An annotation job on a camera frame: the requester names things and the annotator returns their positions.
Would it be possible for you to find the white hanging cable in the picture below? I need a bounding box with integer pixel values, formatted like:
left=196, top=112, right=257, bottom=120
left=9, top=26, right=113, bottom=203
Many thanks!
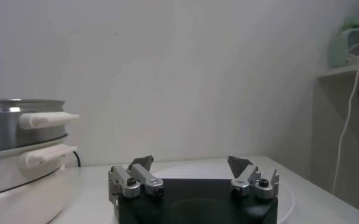
left=331, top=39, right=359, bottom=195

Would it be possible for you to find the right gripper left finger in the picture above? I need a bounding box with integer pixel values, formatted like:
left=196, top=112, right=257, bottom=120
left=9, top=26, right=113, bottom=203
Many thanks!
left=107, top=155, right=165, bottom=202

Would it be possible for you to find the large white plate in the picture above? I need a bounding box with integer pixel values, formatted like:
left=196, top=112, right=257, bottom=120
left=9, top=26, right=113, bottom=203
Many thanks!
left=152, top=164, right=296, bottom=224

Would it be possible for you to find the cream electric cooker base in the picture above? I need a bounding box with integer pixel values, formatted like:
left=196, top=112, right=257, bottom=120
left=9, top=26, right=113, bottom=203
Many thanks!
left=0, top=133, right=82, bottom=224

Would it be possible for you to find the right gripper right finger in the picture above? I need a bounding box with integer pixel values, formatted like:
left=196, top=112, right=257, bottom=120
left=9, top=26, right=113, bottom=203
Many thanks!
left=226, top=155, right=280, bottom=200

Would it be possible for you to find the pale green kettle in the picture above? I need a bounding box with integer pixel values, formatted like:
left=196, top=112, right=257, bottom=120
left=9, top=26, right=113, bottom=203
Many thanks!
left=329, top=16, right=359, bottom=69

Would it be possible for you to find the white wall shelf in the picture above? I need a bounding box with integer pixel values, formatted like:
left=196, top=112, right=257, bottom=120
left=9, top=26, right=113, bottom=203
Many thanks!
left=317, top=59, right=359, bottom=80

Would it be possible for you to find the black cooker power cord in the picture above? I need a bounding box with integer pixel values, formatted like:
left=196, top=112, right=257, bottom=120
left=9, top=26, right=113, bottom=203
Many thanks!
left=72, top=150, right=82, bottom=168

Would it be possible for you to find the perforated steel steamer basket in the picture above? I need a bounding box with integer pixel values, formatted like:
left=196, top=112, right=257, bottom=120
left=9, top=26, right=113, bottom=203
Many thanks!
left=0, top=98, right=80, bottom=155

